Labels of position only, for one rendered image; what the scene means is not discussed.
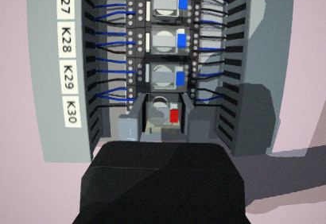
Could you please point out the grey relay panel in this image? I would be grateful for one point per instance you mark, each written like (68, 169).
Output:
(69, 93)

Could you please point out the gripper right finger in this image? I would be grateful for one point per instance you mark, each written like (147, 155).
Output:
(195, 128)

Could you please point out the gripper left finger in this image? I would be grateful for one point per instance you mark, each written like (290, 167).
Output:
(132, 125)

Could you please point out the grey relay with red button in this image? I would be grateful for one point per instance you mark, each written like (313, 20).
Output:
(163, 110)

